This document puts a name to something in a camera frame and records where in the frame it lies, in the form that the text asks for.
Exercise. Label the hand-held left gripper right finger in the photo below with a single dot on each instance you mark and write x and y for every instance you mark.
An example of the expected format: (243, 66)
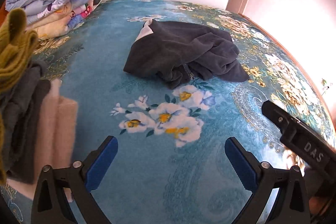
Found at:
(240, 161)

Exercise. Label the teal floral bed blanket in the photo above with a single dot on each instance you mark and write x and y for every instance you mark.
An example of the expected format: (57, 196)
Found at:
(105, 56)

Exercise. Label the dark grey fleece jacket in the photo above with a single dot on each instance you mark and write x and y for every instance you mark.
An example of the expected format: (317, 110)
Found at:
(183, 48)

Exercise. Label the pink folded garment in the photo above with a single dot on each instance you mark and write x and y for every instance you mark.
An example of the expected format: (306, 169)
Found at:
(57, 129)

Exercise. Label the olive green knit sweater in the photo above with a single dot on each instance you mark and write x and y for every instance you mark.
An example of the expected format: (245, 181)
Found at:
(15, 56)

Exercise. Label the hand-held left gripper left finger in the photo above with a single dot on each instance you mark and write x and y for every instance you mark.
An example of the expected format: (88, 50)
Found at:
(103, 161)

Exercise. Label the colourful printed folded blanket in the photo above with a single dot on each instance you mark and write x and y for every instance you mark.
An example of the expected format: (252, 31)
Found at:
(78, 9)

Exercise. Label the grey folded garment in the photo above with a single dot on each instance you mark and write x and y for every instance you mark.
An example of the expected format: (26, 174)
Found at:
(21, 121)

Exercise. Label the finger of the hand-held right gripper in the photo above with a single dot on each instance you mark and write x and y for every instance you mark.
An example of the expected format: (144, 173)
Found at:
(274, 112)

